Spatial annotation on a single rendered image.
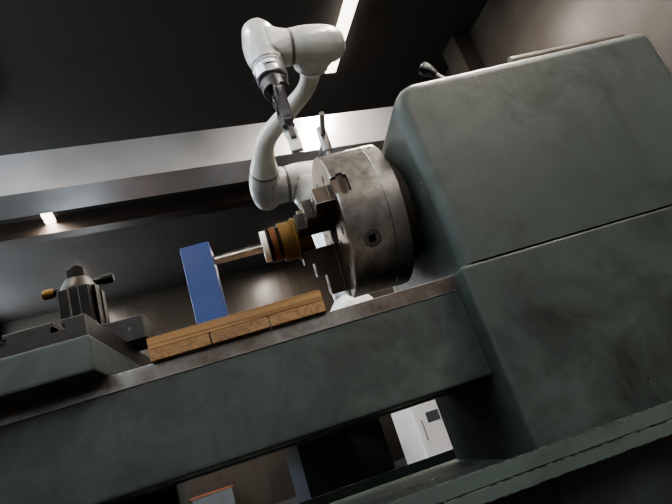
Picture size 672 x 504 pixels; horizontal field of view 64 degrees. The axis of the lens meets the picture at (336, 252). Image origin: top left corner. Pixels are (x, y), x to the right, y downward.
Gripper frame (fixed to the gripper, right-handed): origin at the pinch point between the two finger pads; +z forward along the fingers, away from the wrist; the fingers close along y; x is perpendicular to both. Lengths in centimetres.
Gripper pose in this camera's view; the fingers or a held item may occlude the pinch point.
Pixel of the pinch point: (294, 140)
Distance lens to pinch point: 142.2
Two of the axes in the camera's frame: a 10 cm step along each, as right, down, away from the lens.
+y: 0.3, -4.3, -9.0
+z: 3.1, 8.7, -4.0
